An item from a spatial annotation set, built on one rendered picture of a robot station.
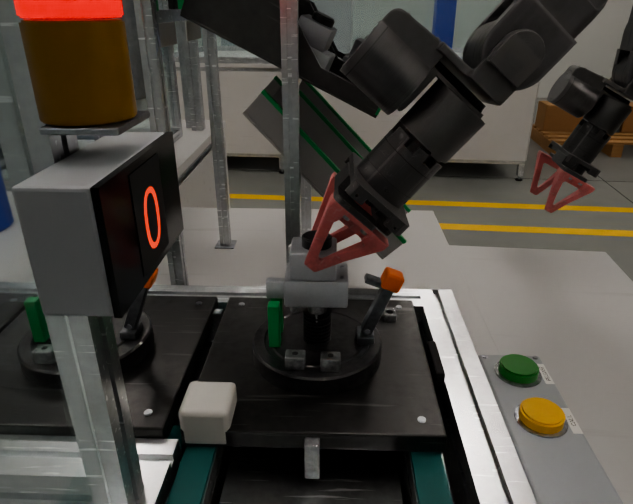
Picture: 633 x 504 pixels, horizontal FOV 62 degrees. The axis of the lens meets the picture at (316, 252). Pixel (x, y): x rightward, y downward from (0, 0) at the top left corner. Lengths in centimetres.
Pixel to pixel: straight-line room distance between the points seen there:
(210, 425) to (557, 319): 61
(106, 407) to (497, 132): 432
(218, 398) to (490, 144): 419
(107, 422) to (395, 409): 26
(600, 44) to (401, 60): 913
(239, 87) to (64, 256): 428
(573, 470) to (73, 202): 44
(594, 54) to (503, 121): 512
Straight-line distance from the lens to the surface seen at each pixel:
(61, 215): 28
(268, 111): 72
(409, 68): 46
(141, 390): 57
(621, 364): 87
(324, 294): 52
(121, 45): 30
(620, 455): 72
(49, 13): 29
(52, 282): 29
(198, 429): 51
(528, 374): 60
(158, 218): 34
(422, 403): 54
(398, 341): 61
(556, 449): 54
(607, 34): 959
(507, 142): 460
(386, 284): 53
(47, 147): 32
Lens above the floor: 132
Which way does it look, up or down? 25 degrees down
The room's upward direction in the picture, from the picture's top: straight up
